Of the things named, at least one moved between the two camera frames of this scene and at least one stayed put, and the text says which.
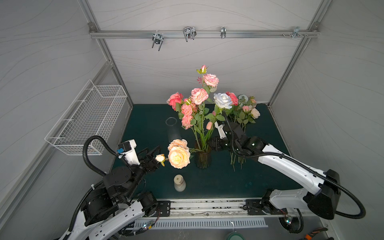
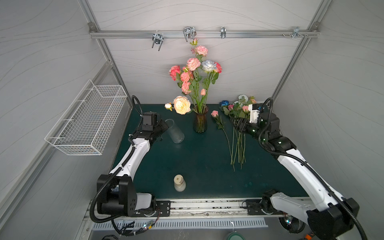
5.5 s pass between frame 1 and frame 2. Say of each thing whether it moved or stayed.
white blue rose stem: moved
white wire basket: stayed
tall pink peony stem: moved
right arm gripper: moved
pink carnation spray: moved
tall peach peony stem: moved
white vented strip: stayed
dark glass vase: moved
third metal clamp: stayed
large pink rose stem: moved
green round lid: stayed
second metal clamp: stayed
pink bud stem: moved
